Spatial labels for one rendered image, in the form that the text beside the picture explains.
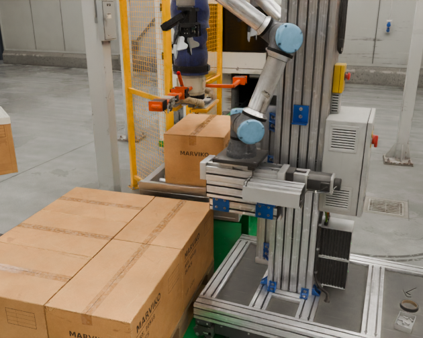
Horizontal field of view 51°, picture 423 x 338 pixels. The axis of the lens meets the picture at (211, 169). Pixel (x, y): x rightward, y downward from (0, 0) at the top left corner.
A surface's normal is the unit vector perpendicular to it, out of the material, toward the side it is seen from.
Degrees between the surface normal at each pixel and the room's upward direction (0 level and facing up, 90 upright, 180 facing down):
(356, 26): 90
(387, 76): 90
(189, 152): 90
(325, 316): 0
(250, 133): 97
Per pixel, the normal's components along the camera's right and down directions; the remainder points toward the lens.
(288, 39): 0.19, 0.21
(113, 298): 0.00, -0.94
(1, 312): -0.28, 0.32
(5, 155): 0.53, 0.29
